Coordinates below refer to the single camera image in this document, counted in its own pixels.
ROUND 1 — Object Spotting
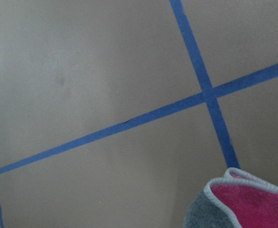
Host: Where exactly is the pink and grey towel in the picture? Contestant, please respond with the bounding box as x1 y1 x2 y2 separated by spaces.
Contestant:
183 168 278 228

